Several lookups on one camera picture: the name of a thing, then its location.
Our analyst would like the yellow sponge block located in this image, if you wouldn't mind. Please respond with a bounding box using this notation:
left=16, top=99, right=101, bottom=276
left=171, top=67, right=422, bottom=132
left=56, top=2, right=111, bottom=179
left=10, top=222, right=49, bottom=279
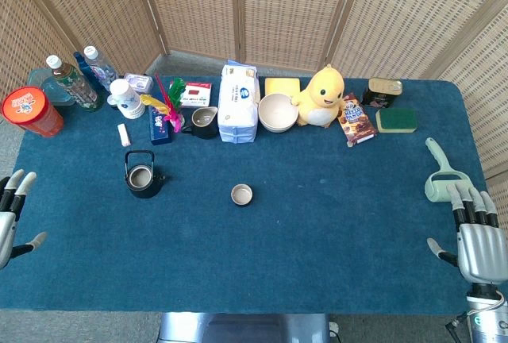
left=264, top=77, right=302, bottom=98

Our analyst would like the blue table cloth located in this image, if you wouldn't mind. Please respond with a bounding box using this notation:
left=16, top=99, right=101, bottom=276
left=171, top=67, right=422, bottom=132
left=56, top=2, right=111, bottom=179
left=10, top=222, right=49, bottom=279
left=0, top=75, right=488, bottom=316

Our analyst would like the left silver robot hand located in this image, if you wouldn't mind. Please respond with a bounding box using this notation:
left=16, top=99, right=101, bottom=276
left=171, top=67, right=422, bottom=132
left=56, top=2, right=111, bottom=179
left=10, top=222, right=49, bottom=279
left=0, top=169, right=48, bottom=270

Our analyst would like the hello panda biscuit box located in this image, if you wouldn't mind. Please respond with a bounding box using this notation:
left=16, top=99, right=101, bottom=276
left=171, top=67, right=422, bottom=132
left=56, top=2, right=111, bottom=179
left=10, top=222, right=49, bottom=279
left=337, top=93, right=378, bottom=148

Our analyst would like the black ceramic pitcher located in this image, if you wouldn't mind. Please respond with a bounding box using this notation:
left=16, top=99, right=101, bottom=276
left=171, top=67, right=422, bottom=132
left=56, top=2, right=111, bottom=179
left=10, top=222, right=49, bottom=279
left=181, top=106, right=220, bottom=140

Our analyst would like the beige bowl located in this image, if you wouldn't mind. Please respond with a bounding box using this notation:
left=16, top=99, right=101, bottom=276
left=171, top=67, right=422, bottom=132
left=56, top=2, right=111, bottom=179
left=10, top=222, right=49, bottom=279
left=257, top=93, right=299, bottom=134

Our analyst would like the canned meat tin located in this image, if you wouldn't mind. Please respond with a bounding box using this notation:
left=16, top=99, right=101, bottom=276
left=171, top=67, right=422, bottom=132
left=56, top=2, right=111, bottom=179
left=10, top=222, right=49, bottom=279
left=360, top=76, right=403, bottom=109

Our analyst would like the white tissue pack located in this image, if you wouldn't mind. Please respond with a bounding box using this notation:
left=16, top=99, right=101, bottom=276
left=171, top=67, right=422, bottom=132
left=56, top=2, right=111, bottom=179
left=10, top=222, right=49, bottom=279
left=217, top=59, right=262, bottom=144

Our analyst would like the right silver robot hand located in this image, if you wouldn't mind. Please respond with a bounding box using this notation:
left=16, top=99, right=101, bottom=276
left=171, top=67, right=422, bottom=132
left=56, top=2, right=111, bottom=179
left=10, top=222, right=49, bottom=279
left=426, top=183, right=508, bottom=285

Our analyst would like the green yellow scouring sponge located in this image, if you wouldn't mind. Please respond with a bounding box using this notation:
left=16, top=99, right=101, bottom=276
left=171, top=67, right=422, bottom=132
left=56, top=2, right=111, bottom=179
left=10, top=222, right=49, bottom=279
left=375, top=107, right=418, bottom=134

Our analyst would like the dark blue bottle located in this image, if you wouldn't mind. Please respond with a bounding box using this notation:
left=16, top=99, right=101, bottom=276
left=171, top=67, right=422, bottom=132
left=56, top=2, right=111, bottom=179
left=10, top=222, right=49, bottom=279
left=73, top=51, right=105, bottom=91

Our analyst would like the mint green lint roller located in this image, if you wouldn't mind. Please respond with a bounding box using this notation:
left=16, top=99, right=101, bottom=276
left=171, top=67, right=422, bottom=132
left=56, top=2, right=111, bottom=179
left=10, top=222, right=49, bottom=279
left=424, top=137, right=471, bottom=203

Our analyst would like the orange lidded snack canister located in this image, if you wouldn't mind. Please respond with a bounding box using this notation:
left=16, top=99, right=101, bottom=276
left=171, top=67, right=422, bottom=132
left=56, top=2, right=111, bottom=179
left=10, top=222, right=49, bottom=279
left=1, top=86, right=64, bottom=138

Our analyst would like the red and white card box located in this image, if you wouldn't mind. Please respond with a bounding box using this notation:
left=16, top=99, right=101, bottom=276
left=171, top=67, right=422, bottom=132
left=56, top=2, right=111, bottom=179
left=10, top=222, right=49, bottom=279
left=169, top=80, right=213, bottom=109

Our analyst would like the small lavender box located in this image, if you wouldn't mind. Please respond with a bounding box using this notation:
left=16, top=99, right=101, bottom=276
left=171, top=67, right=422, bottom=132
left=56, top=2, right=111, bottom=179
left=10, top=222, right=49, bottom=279
left=123, top=72, right=155, bottom=95

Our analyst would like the clear water bottle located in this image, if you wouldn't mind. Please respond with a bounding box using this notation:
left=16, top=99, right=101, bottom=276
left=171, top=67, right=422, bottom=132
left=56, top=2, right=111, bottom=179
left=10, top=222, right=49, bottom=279
left=83, top=45, right=120, bottom=94

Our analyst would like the black cast iron teapot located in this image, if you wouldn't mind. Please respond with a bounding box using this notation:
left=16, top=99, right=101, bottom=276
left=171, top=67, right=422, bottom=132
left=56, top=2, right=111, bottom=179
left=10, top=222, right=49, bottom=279
left=124, top=150, right=167, bottom=199

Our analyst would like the small beige teacup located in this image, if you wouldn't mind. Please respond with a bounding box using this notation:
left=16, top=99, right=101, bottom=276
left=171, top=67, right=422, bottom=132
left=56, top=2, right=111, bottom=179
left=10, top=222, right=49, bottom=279
left=231, top=183, right=254, bottom=207

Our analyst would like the woven bamboo folding screen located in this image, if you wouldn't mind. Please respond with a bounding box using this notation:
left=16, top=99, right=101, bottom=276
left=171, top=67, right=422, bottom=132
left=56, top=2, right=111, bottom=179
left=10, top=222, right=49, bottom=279
left=0, top=0, right=508, bottom=197

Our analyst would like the white eraser stick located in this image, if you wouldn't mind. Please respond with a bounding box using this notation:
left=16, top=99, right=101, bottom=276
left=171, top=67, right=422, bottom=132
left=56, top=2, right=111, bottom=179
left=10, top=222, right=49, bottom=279
left=117, top=122, right=132, bottom=148

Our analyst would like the colourful feather shuttlecock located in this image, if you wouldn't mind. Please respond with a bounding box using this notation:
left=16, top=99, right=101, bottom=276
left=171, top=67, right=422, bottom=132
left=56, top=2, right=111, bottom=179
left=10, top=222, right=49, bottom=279
left=140, top=73, right=187, bottom=134

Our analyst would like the green tea bottle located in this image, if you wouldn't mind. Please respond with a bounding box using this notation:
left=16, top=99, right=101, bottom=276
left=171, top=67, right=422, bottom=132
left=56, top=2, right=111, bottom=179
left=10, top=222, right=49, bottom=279
left=45, top=55, right=105, bottom=113

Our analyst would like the clear plastic food container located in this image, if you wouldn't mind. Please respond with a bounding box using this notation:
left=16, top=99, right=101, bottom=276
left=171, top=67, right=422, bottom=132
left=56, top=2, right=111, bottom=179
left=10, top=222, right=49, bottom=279
left=27, top=67, right=76, bottom=106

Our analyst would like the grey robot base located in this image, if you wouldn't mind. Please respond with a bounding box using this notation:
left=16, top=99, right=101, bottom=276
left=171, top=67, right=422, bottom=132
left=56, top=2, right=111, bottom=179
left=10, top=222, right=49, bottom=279
left=156, top=312, right=331, bottom=343

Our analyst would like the yellow plush duck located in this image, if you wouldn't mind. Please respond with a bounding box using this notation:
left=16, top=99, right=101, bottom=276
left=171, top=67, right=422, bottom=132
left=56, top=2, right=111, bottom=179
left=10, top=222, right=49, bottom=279
left=291, top=64, right=347, bottom=129

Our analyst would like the dark blue toothpaste box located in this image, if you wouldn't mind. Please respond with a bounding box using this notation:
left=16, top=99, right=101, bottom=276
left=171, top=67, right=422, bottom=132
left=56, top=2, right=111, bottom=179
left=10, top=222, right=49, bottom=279
left=148, top=100, right=174, bottom=146

